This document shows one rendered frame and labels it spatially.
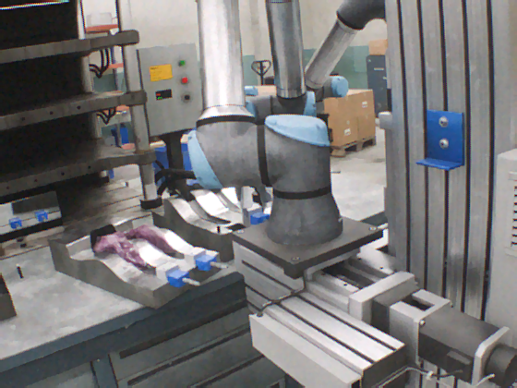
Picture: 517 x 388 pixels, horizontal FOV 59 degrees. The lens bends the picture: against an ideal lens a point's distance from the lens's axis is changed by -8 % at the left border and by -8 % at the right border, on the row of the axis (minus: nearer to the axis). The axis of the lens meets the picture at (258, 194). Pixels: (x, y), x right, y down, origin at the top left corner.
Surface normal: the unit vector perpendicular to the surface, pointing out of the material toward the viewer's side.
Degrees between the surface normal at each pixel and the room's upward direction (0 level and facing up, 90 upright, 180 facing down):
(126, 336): 90
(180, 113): 90
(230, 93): 72
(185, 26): 90
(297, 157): 90
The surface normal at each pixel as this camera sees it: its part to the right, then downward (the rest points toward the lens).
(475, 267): -0.84, 0.24
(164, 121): 0.59, 0.17
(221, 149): -0.09, -0.04
